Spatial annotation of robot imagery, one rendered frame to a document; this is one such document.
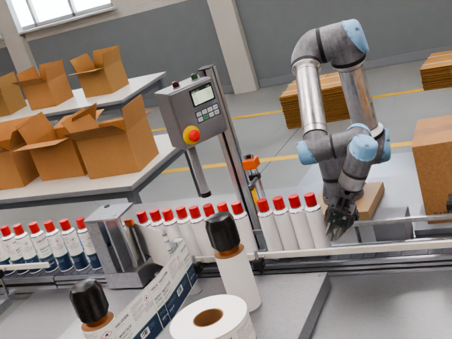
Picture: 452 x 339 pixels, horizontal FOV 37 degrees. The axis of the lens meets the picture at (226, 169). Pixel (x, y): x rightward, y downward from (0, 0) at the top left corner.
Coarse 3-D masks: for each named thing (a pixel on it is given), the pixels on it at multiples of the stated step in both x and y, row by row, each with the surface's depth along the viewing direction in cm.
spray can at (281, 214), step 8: (272, 200) 210; (280, 200) 209; (280, 208) 210; (288, 208) 211; (280, 216) 209; (288, 216) 210; (280, 224) 211; (288, 224) 211; (280, 232) 212; (288, 232) 211; (288, 240) 212; (296, 240) 213; (288, 248) 213; (296, 248) 214
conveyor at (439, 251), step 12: (420, 240) 202; (432, 240) 200; (372, 252) 204; (384, 252) 202; (396, 252) 200; (408, 252) 198; (420, 252) 196; (432, 252) 194; (444, 252) 192; (204, 264) 228; (216, 264) 226; (252, 264) 219
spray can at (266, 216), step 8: (264, 200) 211; (264, 208) 211; (264, 216) 211; (272, 216) 212; (264, 224) 212; (272, 224) 212; (264, 232) 214; (272, 232) 213; (272, 240) 214; (280, 240) 216; (272, 248) 215; (280, 248) 216
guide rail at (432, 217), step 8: (416, 216) 199; (424, 216) 198; (432, 216) 197; (440, 216) 196; (448, 216) 195; (360, 224) 206; (368, 224) 205; (376, 224) 204; (384, 224) 203; (256, 232) 222
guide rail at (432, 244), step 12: (444, 240) 192; (264, 252) 216; (276, 252) 214; (288, 252) 212; (300, 252) 210; (312, 252) 209; (324, 252) 207; (336, 252) 205; (348, 252) 204; (360, 252) 202
